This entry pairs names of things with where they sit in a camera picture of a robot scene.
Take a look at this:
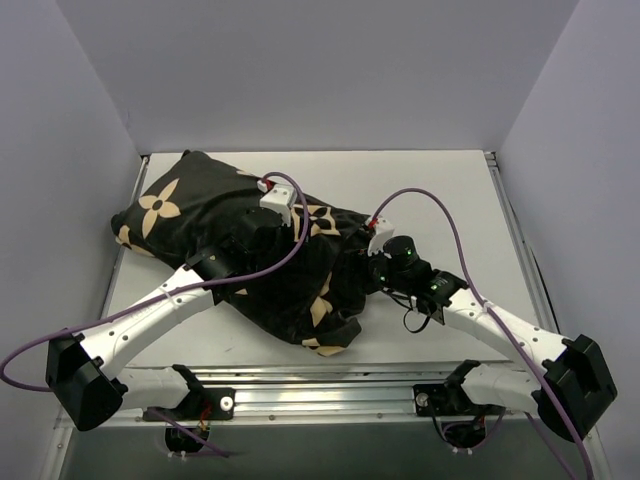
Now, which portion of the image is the black floral pillowcase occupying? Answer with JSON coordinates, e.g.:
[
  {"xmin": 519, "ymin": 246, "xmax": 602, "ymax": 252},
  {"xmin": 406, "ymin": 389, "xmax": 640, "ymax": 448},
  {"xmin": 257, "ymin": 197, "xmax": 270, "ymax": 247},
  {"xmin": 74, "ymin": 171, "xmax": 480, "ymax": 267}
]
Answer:
[{"xmin": 111, "ymin": 151, "xmax": 372, "ymax": 356}]

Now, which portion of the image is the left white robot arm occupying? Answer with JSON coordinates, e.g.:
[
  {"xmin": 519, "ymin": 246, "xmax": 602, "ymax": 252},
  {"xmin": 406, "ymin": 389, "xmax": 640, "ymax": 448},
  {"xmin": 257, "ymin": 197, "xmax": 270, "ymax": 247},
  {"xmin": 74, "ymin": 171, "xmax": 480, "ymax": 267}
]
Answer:
[{"xmin": 45, "ymin": 207, "xmax": 294, "ymax": 431}]

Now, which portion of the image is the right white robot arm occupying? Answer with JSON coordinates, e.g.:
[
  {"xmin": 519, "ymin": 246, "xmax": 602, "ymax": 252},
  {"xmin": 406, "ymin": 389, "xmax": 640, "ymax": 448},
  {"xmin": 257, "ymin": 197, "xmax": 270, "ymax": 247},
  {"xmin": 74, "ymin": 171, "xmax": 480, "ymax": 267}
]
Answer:
[{"xmin": 367, "ymin": 232, "xmax": 618, "ymax": 442}]

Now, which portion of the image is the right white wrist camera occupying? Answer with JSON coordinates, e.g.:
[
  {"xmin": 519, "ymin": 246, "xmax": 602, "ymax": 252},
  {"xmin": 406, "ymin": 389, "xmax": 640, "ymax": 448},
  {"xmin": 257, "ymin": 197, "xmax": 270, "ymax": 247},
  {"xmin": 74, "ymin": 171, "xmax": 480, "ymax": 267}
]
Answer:
[{"xmin": 365, "ymin": 216, "xmax": 395, "ymax": 257}]

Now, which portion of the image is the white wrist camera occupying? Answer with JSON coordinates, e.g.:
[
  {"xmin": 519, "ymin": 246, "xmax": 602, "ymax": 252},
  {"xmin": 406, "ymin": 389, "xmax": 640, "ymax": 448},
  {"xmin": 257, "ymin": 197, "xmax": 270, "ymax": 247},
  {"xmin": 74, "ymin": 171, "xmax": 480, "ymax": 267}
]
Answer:
[
  {"xmin": 365, "ymin": 216, "xmax": 395, "ymax": 257},
  {"xmin": 257, "ymin": 179, "xmax": 297, "ymax": 227}
]

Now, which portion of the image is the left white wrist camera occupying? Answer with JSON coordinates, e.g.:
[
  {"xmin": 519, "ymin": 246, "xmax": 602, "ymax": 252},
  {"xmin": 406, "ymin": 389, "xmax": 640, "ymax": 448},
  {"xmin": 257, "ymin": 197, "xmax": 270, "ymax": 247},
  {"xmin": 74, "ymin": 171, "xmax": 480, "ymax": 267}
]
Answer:
[{"xmin": 257, "ymin": 179, "xmax": 297, "ymax": 227}]

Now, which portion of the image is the aluminium front rail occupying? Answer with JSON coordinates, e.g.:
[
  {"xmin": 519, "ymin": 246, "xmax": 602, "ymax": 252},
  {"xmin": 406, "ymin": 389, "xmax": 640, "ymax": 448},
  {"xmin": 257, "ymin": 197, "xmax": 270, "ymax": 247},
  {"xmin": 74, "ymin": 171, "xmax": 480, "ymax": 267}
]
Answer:
[{"xmin": 54, "ymin": 364, "xmax": 601, "ymax": 441}]

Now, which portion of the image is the left aluminium side rail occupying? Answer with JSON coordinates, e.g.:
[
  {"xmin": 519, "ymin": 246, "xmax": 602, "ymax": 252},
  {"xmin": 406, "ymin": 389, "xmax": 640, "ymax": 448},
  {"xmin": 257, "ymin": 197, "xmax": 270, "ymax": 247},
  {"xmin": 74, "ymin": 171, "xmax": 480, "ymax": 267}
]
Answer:
[{"xmin": 97, "ymin": 154, "xmax": 150, "ymax": 321}]

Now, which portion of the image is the aluminium side rail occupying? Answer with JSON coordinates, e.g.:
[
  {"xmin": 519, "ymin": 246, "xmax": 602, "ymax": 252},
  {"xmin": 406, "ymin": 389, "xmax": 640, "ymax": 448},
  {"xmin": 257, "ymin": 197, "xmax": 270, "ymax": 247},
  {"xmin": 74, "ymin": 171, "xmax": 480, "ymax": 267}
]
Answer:
[
  {"xmin": 97, "ymin": 154, "xmax": 150, "ymax": 321},
  {"xmin": 484, "ymin": 151, "xmax": 559, "ymax": 333}
]

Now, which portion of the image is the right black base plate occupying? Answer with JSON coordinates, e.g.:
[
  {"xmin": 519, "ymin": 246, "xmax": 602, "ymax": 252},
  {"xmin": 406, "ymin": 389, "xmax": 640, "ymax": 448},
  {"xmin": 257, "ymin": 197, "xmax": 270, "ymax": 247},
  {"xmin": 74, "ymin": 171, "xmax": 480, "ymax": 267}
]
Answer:
[{"xmin": 412, "ymin": 383, "xmax": 472, "ymax": 417}]

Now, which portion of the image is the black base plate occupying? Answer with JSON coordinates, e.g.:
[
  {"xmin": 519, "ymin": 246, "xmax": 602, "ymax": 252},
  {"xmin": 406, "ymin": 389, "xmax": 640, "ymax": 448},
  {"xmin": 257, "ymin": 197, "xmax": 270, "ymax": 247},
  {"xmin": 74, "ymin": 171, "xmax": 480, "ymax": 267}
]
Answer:
[
  {"xmin": 187, "ymin": 387, "xmax": 236, "ymax": 421},
  {"xmin": 412, "ymin": 383, "xmax": 472, "ymax": 417}
]

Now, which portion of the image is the right aluminium side rail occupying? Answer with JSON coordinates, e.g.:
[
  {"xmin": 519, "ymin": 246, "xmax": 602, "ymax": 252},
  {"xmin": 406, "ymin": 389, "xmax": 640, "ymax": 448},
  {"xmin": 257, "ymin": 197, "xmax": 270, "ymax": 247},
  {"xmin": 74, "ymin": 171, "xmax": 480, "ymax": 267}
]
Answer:
[{"xmin": 484, "ymin": 151, "xmax": 559, "ymax": 333}]

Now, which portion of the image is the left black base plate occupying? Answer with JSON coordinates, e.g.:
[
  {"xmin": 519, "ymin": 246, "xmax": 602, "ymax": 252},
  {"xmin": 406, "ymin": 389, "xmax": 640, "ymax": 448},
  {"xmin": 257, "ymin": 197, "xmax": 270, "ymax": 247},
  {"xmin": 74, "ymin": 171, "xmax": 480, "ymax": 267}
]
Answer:
[{"xmin": 187, "ymin": 387, "xmax": 236, "ymax": 421}]

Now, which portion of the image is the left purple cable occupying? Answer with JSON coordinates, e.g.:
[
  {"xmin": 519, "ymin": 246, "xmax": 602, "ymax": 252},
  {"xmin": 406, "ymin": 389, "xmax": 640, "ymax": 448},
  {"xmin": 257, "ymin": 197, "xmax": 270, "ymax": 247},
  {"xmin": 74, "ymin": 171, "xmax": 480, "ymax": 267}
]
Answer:
[{"xmin": 0, "ymin": 171, "xmax": 310, "ymax": 458}]

